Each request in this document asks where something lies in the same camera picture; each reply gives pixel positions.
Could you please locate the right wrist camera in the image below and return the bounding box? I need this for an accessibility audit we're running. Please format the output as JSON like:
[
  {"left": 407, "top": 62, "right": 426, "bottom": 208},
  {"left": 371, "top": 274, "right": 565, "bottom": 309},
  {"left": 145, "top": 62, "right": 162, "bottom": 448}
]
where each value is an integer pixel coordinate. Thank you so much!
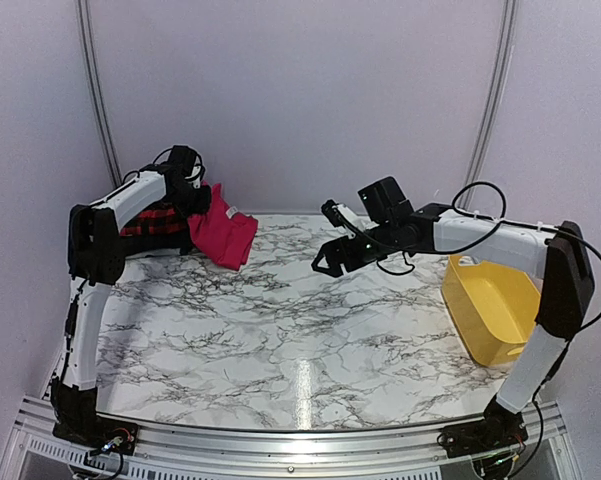
[{"left": 321, "top": 199, "right": 370, "bottom": 240}]

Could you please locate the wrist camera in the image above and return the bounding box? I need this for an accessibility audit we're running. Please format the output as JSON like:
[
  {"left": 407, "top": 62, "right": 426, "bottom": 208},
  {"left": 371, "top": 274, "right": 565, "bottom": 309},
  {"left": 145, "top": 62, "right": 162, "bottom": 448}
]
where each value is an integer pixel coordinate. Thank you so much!
[
  {"left": 185, "top": 162, "right": 206, "bottom": 189},
  {"left": 321, "top": 199, "right": 370, "bottom": 240}
]

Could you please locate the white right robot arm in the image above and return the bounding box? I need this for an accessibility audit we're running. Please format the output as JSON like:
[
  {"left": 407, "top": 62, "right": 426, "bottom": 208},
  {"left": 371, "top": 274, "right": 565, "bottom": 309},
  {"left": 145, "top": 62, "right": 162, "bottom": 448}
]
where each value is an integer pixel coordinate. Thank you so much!
[{"left": 312, "top": 176, "right": 600, "bottom": 448}]

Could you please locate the right corner wall post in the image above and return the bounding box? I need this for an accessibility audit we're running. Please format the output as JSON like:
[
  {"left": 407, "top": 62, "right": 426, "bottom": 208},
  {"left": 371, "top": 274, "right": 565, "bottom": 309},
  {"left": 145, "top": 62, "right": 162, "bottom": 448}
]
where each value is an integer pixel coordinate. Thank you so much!
[{"left": 464, "top": 0, "right": 519, "bottom": 185}]

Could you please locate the aluminium front rail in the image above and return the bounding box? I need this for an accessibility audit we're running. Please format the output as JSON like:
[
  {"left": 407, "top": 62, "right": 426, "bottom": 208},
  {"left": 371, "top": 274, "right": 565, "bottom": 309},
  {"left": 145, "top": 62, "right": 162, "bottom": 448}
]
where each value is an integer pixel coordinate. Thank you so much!
[{"left": 0, "top": 397, "right": 582, "bottom": 479}]

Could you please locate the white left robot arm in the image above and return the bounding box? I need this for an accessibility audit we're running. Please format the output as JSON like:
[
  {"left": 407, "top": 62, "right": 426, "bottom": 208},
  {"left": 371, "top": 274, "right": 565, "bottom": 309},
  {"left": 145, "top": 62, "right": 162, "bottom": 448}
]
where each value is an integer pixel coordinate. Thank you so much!
[{"left": 51, "top": 145, "right": 211, "bottom": 445}]

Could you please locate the pink garment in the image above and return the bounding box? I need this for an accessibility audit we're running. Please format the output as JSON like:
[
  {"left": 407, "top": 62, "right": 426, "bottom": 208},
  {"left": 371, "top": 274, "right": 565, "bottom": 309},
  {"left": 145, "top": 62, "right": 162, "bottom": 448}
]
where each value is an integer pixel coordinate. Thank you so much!
[{"left": 187, "top": 183, "right": 259, "bottom": 271}]

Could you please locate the dark green plaid garment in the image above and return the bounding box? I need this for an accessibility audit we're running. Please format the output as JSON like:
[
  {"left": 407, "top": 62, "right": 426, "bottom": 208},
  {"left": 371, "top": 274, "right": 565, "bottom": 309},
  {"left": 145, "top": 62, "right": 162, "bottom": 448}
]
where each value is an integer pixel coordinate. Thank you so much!
[{"left": 110, "top": 231, "right": 196, "bottom": 258}]

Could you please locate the corner wall post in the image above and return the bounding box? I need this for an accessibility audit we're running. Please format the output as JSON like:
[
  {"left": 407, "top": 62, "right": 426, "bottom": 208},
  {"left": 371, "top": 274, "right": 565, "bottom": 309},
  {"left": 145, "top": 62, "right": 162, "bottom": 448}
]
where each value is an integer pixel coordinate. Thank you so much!
[
  {"left": 76, "top": 0, "right": 123, "bottom": 187},
  {"left": 464, "top": 0, "right": 519, "bottom": 185}
]

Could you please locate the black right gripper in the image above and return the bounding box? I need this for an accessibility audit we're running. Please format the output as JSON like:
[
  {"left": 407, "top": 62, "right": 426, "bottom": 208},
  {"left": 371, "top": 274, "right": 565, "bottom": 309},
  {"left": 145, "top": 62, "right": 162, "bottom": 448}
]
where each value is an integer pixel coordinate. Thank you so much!
[{"left": 312, "top": 220, "right": 399, "bottom": 277}]

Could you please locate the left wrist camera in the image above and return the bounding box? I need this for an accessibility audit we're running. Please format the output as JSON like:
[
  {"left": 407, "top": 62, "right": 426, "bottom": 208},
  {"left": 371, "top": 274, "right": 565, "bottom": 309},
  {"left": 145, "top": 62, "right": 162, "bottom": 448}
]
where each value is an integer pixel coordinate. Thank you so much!
[{"left": 185, "top": 162, "right": 206, "bottom": 189}]

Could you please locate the yellow laundry basket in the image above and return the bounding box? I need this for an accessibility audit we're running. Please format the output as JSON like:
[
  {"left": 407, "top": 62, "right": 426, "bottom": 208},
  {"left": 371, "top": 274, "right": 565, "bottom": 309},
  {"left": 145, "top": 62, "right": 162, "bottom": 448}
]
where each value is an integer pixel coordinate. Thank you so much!
[{"left": 441, "top": 255, "right": 540, "bottom": 367}]

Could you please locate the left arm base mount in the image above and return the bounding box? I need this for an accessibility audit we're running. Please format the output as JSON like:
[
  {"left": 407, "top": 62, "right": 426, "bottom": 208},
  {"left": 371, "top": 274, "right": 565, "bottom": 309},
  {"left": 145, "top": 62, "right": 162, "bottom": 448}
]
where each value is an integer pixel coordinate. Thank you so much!
[{"left": 52, "top": 416, "right": 139, "bottom": 455}]

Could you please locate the red black plaid shirt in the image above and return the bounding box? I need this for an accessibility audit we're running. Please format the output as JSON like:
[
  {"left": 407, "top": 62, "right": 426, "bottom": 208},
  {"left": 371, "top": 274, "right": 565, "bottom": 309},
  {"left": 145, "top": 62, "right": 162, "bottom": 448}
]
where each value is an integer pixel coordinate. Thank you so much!
[{"left": 120, "top": 201, "right": 188, "bottom": 237}]

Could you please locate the left corner wall post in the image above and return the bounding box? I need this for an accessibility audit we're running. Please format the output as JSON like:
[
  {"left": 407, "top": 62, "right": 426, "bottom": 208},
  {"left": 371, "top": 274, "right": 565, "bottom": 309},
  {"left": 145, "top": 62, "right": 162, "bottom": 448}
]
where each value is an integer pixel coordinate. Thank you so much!
[{"left": 76, "top": 0, "right": 123, "bottom": 187}]

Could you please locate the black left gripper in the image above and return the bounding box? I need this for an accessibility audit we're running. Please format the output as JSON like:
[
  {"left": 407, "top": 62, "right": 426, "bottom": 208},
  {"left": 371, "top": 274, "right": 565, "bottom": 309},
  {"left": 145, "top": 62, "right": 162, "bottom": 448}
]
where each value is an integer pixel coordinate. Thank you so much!
[{"left": 168, "top": 181, "right": 210, "bottom": 215}]

